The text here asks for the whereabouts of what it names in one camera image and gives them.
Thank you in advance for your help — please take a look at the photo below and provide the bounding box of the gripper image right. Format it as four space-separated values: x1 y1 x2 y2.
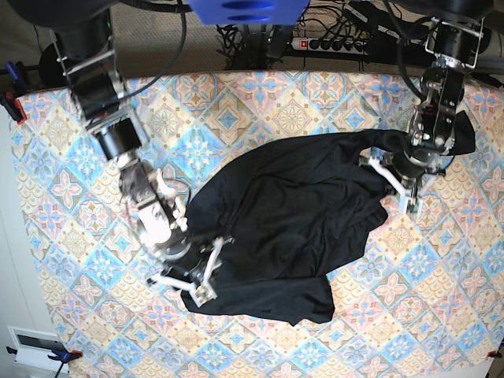
388 151 445 189

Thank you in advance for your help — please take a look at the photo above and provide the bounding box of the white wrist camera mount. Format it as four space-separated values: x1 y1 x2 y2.
358 154 437 216
146 236 235 307

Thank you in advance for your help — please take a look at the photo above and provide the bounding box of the patterned tablecloth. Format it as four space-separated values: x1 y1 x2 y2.
6 72 503 377

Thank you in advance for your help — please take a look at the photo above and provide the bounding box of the red black clamp upper left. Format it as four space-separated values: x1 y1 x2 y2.
1 61 27 124

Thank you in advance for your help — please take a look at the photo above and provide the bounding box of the black round speaker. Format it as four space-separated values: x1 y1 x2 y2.
38 43 69 89

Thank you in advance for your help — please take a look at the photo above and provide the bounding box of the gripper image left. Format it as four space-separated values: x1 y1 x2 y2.
159 233 219 269

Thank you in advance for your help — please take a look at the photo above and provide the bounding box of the white power strip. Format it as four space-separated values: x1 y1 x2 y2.
291 37 367 55

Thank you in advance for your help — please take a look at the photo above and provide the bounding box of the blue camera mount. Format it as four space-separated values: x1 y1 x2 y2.
187 0 309 25

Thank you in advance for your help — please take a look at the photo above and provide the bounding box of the blue clamp lower left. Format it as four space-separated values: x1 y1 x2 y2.
6 346 83 377

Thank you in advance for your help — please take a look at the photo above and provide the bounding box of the black t-shirt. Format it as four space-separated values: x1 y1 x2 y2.
182 113 476 324

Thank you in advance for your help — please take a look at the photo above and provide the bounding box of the orange clamp lower right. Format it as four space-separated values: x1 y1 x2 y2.
487 350 503 359

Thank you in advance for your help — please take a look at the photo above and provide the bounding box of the white wall vent box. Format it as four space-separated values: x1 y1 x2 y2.
7 326 65 372

